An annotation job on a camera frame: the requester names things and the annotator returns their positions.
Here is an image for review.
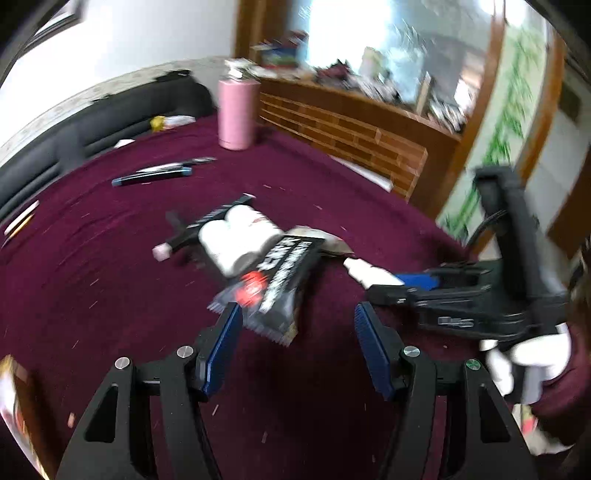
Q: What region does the black snack packet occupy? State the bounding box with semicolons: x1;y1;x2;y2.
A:
207;225;353;346

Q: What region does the white red medicine bottle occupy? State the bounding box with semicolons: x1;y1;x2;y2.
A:
199;205;283;278

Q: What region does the white plastic bottle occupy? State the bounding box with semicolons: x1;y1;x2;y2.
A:
344;258;404;290

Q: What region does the white gloved right hand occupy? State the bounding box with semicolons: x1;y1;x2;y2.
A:
480;323;572;405

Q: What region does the black marker pink cap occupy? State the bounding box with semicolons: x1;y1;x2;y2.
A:
152;193;256;262

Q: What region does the maroon tablecloth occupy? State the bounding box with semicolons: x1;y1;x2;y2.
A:
0;115;591;480

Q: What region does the wooden brick pattern cabinet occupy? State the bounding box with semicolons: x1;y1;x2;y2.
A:
259;79;460;201

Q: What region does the teal cap marker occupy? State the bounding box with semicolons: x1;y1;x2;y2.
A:
111;167;192;187

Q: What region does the black silver pen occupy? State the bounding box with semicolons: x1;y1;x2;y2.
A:
137;157;216;173

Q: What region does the yellow black pen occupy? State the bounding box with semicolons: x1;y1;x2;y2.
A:
1;213;35;249

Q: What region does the white pen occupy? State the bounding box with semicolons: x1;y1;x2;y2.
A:
4;200;40;236

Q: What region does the pink thermos bottle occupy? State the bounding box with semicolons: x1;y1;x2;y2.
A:
218;58;260;151

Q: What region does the black sofa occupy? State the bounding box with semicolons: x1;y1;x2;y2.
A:
1;70;215;219

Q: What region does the black cable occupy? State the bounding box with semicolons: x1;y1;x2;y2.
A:
466;209;508;250

